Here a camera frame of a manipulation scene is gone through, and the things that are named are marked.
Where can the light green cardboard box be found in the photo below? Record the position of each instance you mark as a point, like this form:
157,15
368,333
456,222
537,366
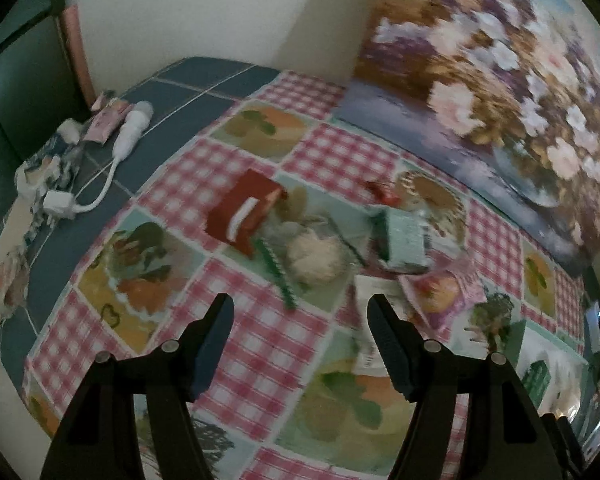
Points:
560,360

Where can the torn paper strip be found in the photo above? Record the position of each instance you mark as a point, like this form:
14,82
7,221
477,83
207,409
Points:
12,280

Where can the dark cabinet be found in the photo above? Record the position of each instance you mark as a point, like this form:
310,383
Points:
25,85

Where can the pink board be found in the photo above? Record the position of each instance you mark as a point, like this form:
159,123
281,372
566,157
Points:
77,50

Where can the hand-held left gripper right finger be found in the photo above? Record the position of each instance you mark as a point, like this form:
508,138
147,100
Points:
395,355

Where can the grey electronic device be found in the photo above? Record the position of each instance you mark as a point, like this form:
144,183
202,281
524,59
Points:
592,325

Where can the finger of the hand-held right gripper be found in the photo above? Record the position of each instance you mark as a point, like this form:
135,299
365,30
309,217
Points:
567,440

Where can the white packet with black print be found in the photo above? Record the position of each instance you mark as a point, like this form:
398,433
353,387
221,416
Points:
362,285

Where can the small pink tube packet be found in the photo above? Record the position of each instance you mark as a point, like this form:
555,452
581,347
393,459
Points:
102,122

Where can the crumpled patterned paper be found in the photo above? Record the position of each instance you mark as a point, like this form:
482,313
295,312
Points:
45,170

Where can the light green snack packet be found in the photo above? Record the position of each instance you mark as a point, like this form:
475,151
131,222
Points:
405,240

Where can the checked printed tablecloth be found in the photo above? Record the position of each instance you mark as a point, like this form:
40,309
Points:
280,335

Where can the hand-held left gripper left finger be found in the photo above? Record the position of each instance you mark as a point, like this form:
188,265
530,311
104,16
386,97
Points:
210,355

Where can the dark red snack packet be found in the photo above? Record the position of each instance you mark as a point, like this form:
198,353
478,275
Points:
235,205

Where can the clear packet of shredded snack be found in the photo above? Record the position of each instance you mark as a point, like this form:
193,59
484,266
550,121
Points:
312,260

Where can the floral painting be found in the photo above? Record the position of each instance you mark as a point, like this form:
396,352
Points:
480,85

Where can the pink and purple snack packet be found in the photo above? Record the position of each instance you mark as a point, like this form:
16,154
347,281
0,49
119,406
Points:
437,292

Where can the dark green snack packet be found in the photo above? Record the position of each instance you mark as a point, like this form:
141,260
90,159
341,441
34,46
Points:
536,380

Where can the small red packet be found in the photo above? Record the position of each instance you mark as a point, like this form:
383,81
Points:
382,192

